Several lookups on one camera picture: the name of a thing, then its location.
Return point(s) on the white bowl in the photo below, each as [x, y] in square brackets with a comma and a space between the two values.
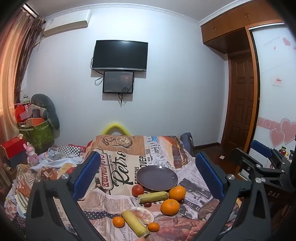
[21, 208]

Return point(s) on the white wardrobe door with hearts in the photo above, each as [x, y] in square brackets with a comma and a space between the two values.
[272, 104]

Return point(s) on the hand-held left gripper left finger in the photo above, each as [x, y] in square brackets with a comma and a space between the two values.
[90, 176]

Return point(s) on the yellow curved object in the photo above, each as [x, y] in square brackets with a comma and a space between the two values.
[115, 126]

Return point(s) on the light blue cloth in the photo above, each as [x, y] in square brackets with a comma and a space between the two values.
[53, 160]

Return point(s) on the grey plush pillow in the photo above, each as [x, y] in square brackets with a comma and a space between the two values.
[49, 109]

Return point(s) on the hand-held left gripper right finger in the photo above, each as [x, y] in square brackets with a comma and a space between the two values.
[209, 176]

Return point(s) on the dark grey round plate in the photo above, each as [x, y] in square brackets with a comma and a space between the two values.
[157, 178]

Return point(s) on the orange box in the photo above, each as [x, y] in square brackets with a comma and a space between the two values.
[34, 121]

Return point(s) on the peeled pomelo piece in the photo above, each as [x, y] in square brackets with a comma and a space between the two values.
[144, 214]

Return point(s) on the large orange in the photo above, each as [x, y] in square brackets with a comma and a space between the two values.
[177, 192]
[170, 207]

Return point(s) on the red flat box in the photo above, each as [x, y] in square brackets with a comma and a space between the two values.
[13, 147]

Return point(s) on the corn cob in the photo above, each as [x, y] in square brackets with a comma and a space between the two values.
[134, 223]
[153, 197]

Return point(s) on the red gift boxes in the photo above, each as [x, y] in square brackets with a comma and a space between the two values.
[20, 113]

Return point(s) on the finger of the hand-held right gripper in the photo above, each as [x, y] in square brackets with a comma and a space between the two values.
[261, 148]
[241, 161]

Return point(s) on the red tomato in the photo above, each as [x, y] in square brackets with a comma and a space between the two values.
[138, 190]

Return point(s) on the small black wall monitor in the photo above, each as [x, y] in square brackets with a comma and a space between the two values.
[118, 82]

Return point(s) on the black wall television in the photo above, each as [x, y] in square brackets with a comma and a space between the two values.
[120, 55]

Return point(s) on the striped patterned bedding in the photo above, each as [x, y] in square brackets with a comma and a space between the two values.
[30, 178]

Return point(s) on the blue chair back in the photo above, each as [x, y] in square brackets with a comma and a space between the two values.
[187, 141]

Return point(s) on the green patterned bag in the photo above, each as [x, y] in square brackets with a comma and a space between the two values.
[39, 136]

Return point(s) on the pink bunny toy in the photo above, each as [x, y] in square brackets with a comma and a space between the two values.
[31, 154]

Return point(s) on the brown wooden overhead cabinet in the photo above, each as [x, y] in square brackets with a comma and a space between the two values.
[226, 27]

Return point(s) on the red white sticker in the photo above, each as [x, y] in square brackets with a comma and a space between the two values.
[278, 81]

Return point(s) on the printed newspaper pattern blanket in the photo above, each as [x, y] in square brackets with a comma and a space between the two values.
[120, 162]

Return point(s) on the small bottles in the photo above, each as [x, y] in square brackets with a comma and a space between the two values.
[286, 153]

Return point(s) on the brown wooden door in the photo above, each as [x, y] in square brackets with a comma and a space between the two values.
[240, 102]

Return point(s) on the small tangerine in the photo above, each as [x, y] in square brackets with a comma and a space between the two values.
[153, 227]
[118, 221]

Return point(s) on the white air conditioner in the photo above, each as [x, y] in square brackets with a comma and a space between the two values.
[67, 24]

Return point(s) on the black white checkered cloth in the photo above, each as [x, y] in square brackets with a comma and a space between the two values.
[69, 150]

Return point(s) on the dark red grape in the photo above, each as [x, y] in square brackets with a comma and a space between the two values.
[147, 204]

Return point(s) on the brown and orange curtain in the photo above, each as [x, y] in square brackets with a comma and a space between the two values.
[13, 69]

